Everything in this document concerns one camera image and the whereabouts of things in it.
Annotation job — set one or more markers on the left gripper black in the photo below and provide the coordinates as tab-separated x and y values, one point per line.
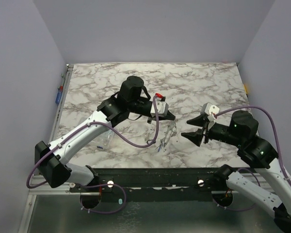
169	116

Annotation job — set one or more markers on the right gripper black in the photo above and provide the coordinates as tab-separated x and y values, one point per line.
206	132

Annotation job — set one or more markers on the silver protractor key organizer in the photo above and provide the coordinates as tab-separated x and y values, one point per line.
170	132

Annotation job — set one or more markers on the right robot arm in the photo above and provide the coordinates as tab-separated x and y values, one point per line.
256	152

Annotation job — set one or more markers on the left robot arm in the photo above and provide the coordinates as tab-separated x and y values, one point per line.
52	159

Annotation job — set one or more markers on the clear plastic bag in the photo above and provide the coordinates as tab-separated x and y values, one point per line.
103	141

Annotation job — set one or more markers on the blue red clamp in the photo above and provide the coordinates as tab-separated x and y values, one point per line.
60	90

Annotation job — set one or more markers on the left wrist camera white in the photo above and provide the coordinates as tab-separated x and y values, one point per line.
162	108

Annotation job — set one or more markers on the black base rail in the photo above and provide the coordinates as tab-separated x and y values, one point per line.
158	184

